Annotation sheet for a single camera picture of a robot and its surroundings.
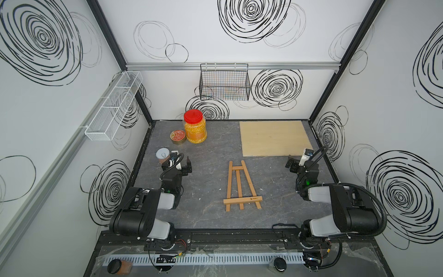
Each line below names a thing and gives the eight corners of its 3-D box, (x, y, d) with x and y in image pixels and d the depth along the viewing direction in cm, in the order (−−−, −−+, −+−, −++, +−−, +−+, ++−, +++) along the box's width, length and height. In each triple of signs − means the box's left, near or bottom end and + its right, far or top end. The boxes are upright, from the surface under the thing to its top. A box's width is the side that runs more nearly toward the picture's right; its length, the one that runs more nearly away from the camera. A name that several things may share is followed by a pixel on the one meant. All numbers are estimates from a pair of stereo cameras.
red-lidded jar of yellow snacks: (188, 144, 110) (182, 122, 95) (190, 130, 117) (185, 108, 102) (205, 144, 110) (203, 122, 95) (207, 131, 117) (204, 108, 102)
